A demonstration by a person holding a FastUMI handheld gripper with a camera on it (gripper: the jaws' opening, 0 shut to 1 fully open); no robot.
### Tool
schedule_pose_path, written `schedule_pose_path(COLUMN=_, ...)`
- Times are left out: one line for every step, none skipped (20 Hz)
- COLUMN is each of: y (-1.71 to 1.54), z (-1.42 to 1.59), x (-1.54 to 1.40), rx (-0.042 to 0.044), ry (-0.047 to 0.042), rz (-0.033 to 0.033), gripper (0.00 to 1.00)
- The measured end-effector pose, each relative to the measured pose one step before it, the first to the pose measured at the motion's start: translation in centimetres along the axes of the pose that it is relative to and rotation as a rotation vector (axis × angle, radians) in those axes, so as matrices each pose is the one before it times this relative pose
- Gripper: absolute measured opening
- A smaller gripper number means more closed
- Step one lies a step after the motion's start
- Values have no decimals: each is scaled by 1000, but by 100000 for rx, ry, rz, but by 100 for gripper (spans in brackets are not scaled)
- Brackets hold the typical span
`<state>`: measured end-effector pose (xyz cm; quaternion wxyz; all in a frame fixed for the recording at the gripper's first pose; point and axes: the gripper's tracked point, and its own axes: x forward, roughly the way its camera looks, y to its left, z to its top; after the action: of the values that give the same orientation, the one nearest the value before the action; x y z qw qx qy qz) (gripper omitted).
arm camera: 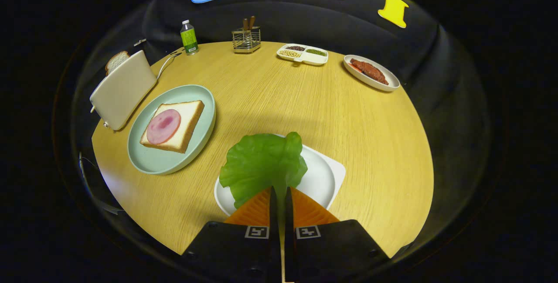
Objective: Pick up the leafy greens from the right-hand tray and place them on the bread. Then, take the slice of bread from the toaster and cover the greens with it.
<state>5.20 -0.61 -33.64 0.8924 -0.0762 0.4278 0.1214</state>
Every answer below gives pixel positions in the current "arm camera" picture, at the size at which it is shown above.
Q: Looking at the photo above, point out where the pink ham slice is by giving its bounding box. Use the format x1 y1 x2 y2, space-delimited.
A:
146 109 182 145

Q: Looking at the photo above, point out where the pale green round plate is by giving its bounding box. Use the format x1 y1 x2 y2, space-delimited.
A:
127 84 217 175

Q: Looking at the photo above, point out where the bread slice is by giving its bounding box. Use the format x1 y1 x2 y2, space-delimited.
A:
105 51 130 76
139 100 205 154

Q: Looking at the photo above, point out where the brown meat strip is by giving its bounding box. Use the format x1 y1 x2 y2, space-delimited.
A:
350 58 389 85

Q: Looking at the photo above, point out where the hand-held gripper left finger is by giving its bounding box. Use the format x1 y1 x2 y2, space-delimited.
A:
180 186 282 283

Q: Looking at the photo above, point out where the green label drink bottle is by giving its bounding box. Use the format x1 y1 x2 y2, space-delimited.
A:
180 20 200 56

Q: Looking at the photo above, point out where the white oval plate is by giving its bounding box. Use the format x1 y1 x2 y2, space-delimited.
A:
343 54 401 92

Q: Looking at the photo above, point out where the black backdrop cloth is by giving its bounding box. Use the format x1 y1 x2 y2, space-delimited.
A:
57 0 493 266

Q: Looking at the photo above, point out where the metal wire utensil holder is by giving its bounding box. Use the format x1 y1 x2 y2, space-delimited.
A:
231 26 262 54

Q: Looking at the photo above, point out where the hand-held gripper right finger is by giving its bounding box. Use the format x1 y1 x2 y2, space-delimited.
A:
284 186 391 283

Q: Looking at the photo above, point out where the white divided dish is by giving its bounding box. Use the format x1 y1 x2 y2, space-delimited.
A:
276 44 329 66

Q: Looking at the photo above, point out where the white toaster cable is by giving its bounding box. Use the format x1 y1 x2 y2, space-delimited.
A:
156 53 181 79

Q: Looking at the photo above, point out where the white toaster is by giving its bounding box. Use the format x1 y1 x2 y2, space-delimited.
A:
89 50 157 131

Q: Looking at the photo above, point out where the green lettuce leaf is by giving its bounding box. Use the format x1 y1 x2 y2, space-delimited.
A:
219 132 308 249

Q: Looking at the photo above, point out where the white square plate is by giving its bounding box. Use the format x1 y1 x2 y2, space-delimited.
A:
214 134 347 217

